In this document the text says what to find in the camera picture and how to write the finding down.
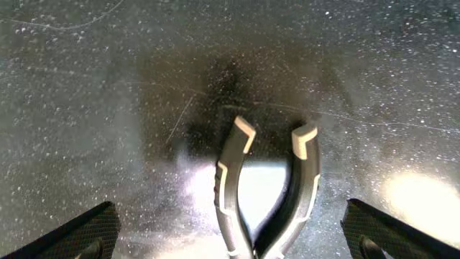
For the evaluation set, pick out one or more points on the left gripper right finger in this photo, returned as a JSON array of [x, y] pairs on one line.
[[377, 230]]

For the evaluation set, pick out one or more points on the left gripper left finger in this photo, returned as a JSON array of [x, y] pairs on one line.
[[86, 234]]

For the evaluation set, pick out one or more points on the black and white pliers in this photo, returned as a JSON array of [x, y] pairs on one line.
[[230, 180]]

